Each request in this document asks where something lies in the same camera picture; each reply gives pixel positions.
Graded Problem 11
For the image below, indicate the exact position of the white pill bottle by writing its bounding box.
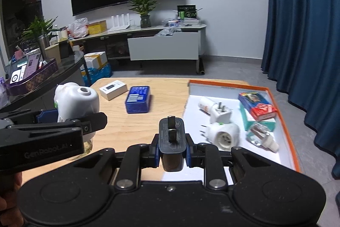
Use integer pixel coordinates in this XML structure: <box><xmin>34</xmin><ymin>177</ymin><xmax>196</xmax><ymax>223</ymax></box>
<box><xmin>198</xmin><ymin>98</ymin><xmax>216</xmax><ymax>114</ymax></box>

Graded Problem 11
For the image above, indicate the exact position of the clear refill bottle white cap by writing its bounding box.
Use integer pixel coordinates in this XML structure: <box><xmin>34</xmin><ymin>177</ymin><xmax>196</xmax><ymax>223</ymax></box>
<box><xmin>245</xmin><ymin>122</ymin><xmax>280</xmax><ymax>152</ymax></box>

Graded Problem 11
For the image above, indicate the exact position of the stack of books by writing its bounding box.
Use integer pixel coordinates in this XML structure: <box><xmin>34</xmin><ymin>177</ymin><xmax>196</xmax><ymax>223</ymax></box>
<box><xmin>183</xmin><ymin>18</ymin><xmax>201</xmax><ymax>27</ymax></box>

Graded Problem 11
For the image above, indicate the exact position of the white router with antennas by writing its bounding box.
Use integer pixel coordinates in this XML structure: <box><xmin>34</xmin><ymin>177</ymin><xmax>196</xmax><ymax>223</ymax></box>
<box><xmin>107</xmin><ymin>13</ymin><xmax>132</xmax><ymax>32</ymax></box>

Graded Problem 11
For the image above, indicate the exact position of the blue plastic case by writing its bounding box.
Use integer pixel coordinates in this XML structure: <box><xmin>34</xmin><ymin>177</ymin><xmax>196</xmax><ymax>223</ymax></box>
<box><xmin>125</xmin><ymin>85</ymin><xmax>152</xmax><ymax>114</ymax></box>

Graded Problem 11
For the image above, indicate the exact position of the black green gift box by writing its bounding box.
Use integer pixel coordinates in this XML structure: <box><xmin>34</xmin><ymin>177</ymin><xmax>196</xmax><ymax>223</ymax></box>
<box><xmin>177</xmin><ymin>4</ymin><xmax>198</xmax><ymax>19</ymax></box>

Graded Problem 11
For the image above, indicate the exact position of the tiger print playing card box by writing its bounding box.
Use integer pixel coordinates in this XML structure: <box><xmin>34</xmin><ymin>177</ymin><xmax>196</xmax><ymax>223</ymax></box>
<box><xmin>237</xmin><ymin>91</ymin><xmax>278</xmax><ymax>121</ymax></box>

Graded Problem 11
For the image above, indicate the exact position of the orange rimmed white tray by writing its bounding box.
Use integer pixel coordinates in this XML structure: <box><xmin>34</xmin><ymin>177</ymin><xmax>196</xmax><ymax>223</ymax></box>
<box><xmin>183</xmin><ymin>79</ymin><xmax>302</xmax><ymax>174</ymax></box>

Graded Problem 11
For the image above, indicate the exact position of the teal cardboard box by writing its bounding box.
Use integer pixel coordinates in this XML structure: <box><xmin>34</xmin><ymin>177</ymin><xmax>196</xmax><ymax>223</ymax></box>
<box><xmin>238</xmin><ymin>103</ymin><xmax>277</xmax><ymax>132</ymax></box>

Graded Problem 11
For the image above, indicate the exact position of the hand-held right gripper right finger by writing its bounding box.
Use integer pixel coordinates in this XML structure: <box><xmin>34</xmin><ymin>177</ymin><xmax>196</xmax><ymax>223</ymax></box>
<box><xmin>185</xmin><ymin>133</ymin><xmax>266</xmax><ymax>189</ymax></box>

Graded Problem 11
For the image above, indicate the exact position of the white yellow cardboard box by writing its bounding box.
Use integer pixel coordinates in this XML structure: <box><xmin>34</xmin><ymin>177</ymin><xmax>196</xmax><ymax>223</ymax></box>
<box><xmin>84</xmin><ymin>51</ymin><xmax>108</xmax><ymax>69</ymax></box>

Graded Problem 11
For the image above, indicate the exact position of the white plug adapter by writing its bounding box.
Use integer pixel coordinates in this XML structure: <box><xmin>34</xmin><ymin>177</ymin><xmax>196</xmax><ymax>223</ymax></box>
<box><xmin>210</xmin><ymin>101</ymin><xmax>233</xmax><ymax>125</ymax></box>

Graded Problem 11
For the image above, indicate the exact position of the person's left hand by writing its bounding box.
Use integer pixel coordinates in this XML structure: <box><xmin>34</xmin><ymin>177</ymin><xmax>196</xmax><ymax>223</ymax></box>
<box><xmin>0</xmin><ymin>171</ymin><xmax>25</xmax><ymax>227</ymax></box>

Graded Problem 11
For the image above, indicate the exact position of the white red plastic bag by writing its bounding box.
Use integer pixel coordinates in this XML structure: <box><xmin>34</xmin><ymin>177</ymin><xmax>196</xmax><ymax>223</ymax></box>
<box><xmin>68</xmin><ymin>17</ymin><xmax>89</xmax><ymax>38</ymax></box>

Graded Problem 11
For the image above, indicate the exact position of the blue wrapped bottle pack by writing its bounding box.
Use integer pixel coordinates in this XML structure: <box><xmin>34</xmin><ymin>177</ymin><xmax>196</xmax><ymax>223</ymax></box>
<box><xmin>82</xmin><ymin>63</ymin><xmax>113</xmax><ymax>86</ymax></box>

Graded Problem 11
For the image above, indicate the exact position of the potted green plant glass vase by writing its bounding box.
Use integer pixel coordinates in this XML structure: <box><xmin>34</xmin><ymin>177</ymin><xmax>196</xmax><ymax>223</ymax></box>
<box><xmin>128</xmin><ymin>0</ymin><xmax>162</xmax><ymax>29</ymax></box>

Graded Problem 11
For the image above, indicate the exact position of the dark glass side table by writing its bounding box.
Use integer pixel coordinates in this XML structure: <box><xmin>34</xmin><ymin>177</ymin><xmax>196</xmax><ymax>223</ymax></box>
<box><xmin>0</xmin><ymin>51</ymin><xmax>86</xmax><ymax>114</ymax></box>

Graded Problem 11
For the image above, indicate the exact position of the long television cabinet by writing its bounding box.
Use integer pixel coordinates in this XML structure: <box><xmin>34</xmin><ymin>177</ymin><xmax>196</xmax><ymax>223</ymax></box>
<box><xmin>70</xmin><ymin>23</ymin><xmax>207</xmax><ymax>75</ymax></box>

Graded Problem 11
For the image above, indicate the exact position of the clear plastic bag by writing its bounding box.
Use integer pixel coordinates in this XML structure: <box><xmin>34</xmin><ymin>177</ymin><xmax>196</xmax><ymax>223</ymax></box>
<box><xmin>155</xmin><ymin>27</ymin><xmax>175</xmax><ymax>37</ymax></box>

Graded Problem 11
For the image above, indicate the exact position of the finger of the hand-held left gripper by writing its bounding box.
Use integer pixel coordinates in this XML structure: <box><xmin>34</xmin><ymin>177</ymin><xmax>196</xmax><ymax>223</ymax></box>
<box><xmin>0</xmin><ymin>108</ymin><xmax>59</xmax><ymax>127</ymax></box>
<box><xmin>57</xmin><ymin>111</ymin><xmax>108</xmax><ymax>137</ymax></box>

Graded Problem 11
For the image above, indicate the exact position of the potted plant metal pot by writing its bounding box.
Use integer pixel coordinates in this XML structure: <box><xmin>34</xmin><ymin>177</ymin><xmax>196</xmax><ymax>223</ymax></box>
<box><xmin>21</xmin><ymin>15</ymin><xmax>58</xmax><ymax>58</ymax></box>

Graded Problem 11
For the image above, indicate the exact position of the purple patterned tray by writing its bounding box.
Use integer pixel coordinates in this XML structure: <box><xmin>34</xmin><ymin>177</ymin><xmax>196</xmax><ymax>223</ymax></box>
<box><xmin>5</xmin><ymin>57</ymin><xmax>59</xmax><ymax>96</ymax></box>

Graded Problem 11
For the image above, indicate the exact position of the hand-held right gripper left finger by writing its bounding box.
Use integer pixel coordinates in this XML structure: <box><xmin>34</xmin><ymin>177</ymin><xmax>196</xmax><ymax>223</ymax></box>
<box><xmin>71</xmin><ymin>135</ymin><xmax>162</xmax><ymax>188</ymax></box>

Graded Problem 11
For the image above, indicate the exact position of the small white cardboard box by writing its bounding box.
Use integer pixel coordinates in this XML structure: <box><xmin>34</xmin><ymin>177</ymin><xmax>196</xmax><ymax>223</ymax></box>
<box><xmin>99</xmin><ymin>80</ymin><xmax>128</xmax><ymax>101</ymax></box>

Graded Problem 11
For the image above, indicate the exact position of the dark blue curtain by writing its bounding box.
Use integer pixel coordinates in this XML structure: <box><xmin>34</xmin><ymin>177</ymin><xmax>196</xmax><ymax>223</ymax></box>
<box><xmin>261</xmin><ymin>0</ymin><xmax>340</xmax><ymax>187</ymax></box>

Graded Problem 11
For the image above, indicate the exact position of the black charger adapter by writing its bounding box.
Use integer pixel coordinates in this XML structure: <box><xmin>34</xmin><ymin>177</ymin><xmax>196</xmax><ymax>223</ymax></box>
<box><xmin>158</xmin><ymin>116</ymin><xmax>187</xmax><ymax>172</ymax></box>

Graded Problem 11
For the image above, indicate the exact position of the beige container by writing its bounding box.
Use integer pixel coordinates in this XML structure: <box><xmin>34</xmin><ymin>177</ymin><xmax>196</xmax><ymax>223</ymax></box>
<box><xmin>44</xmin><ymin>43</ymin><xmax>62</xmax><ymax>66</ymax></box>

